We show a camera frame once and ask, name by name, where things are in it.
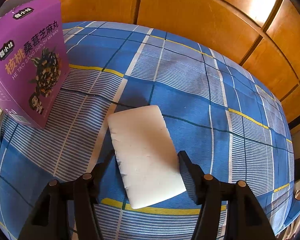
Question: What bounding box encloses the blue plaid bed sheet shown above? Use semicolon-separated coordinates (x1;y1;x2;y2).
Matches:
0;21;300;240

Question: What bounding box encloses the purple cardboard box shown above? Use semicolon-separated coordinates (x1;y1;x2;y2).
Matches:
0;0;71;130

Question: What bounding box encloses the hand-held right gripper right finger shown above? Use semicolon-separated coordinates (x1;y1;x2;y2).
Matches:
177;150;275;240

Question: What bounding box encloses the white sponge block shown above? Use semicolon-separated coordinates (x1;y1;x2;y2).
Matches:
107;105;186;209

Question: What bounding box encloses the wooden wardrobe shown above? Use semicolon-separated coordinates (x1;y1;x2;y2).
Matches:
37;0;300;130

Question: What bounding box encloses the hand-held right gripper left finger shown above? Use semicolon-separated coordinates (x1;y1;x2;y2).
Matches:
19;149;115;240

